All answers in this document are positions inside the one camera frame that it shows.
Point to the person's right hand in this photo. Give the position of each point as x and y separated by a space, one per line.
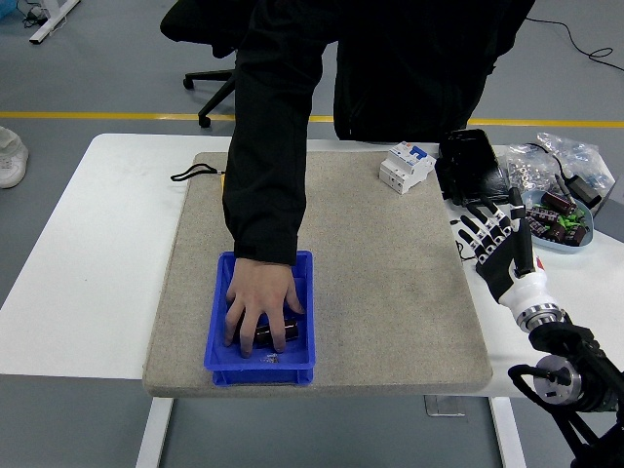
263 292

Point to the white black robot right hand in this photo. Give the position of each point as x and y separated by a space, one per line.
502 263

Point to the person's right forearm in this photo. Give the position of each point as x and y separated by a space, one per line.
265 195

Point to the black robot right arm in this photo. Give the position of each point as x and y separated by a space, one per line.
575 341

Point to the blue plastic box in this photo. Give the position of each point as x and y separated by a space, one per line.
263 375

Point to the light blue bowl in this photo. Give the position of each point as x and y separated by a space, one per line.
560 247

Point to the small dark screws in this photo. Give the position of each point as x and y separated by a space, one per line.
271 359

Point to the green plastic connectors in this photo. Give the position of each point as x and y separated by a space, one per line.
570 220

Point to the clear bag of metal nuts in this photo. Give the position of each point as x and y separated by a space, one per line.
524 168

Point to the grey pen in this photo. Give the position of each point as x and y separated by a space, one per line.
561 185

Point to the black rectangular case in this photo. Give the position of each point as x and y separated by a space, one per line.
468 166

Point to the black power adapter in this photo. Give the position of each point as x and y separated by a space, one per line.
585 190

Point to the grey-brown mat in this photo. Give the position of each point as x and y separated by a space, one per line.
380 273

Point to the yellow tape measure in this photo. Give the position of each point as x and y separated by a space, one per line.
210 169

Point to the clear bag of blue parts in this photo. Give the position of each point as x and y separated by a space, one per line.
580 153

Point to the white circuit breaker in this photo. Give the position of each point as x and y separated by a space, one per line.
402 170

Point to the white table leg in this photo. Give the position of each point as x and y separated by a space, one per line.
153 434
507 439

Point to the white table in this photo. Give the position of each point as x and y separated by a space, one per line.
73 244

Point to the black office chair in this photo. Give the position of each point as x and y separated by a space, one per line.
214 97

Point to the person in background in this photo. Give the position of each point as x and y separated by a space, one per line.
11 161

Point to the grey metal bracket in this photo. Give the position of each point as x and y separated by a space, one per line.
443 407

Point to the white metal frame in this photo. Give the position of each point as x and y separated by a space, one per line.
49 24

